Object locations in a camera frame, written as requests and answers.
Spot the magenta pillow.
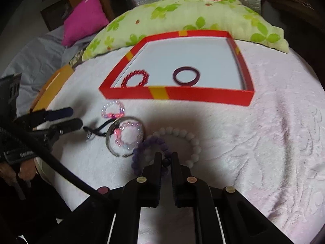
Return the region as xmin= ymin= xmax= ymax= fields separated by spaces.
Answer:
xmin=62 ymin=0 xmax=110 ymax=47

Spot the red shallow box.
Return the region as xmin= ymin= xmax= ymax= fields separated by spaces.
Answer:
xmin=99 ymin=30 xmax=255 ymax=107

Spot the purple bead bracelet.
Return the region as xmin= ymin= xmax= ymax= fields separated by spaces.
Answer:
xmin=131 ymin=136 xmax=173 ymax=176

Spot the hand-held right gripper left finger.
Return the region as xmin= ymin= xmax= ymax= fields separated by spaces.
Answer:
xmin=58 ymin=152 xmax=163 ymax=244

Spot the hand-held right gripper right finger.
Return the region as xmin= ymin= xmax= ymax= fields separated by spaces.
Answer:
xmin=171 ymin=152 xmax=294 ymax=244

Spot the white bead bracelet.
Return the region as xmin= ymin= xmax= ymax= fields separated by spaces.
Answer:
xmin=152 ymin=128 xmax=203 ymax=170

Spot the clear pink bead bracelet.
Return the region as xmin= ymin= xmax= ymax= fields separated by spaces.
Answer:
xmin=114 ymin=122 xmax=143 ymax=149
xmin=101 ymin=101 xmax=126 ymax=119

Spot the grey blanket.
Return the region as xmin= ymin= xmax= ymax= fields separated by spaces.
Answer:
xmin=0 ymin=26 xmax=87 ymax=92

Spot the white textured blanket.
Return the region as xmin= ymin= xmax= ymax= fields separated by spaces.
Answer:
xmin=35 ymin=39 xmax=325 ymax=244

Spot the silver metal bangle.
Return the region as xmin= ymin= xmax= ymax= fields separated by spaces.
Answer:
xmin=106 ymin=116 xmax=146 ymax=158

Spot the red bead bracelet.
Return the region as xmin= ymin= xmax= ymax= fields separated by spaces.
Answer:
xmin=121 ymin=70 xmax=150 ymax=88

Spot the black cable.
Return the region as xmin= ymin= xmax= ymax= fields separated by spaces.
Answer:
xmin=0 ymin=123 xmax=113 ymax=205

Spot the person's left hand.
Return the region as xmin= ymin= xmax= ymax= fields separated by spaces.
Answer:
xmin=0 ymin=157 xmax=38 ymax=185

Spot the green floral pillow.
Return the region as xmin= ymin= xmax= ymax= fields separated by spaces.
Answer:
xmin=81 ymin=0 xmax=289 ymax=62

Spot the dark maroon bangle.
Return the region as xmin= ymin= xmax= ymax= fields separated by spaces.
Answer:
xmin=173 ymin=66 xmax=200 ymax=86

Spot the black cord bracelet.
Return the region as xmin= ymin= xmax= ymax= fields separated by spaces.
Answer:
xmin=83 ymin=118 xmax=120 ymax=140

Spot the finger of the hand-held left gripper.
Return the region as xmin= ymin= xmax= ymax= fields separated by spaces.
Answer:
xmin=33 ymin=118 xmax=84 ymax=139
xmin=30 ymin=107 xmax=74 ymax=124

